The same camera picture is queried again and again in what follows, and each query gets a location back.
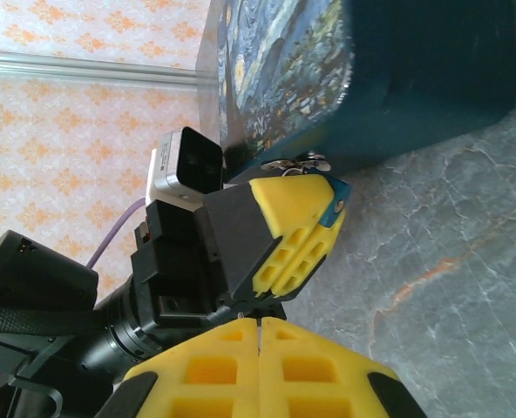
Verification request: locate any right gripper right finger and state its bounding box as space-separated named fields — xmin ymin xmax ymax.
xmin=260 ymin=317 xmax=425 ymax=418

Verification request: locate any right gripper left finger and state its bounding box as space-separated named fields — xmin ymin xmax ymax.
xmin=109 ymin=317 xmax=261 ymax=418

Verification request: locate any silver metal box clasp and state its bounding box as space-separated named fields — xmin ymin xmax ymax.
xmin=261 ymin=150 xmax=332 ymax=176

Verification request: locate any starry night painted box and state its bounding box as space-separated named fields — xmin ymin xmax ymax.
xmin=194 ymin=0 xmax=516 ymax=184

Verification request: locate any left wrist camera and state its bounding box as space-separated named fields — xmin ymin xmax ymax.
xmin=146 ymin=126 xmax=224 ymax=206

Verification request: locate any aluminium frame post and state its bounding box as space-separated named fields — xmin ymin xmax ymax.
xmin=0 ymin=48 xmax=199 ymax=91

